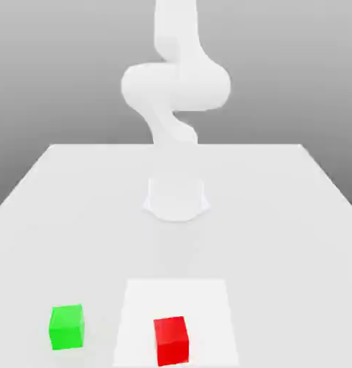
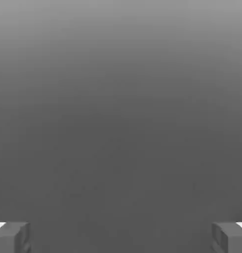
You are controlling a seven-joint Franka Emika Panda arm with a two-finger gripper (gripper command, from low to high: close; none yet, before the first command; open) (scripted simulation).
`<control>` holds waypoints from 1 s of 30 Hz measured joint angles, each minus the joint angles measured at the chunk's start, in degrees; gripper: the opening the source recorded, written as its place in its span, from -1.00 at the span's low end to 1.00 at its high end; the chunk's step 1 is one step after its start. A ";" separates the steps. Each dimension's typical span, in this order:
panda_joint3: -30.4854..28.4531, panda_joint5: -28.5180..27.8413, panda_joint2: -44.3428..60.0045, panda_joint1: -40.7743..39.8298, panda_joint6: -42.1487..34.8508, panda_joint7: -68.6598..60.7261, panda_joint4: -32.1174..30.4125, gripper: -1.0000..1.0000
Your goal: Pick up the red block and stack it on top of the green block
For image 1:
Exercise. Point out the small green cube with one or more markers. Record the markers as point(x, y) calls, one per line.
point(66, 327)

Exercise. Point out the small red cube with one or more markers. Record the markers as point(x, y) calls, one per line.
point(171, 340)

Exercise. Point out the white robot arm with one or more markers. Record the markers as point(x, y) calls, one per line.
point(176, 86)

